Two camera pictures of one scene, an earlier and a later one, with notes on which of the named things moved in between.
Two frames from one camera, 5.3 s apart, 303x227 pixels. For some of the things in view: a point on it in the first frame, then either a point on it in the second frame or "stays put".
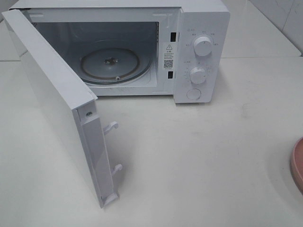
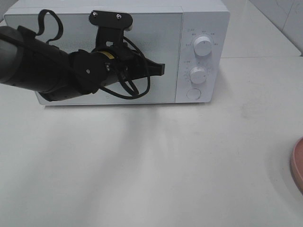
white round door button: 194,93 stays put
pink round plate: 297,165 stays put
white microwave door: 69,108 -> 160,33
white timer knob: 197,75 stays put
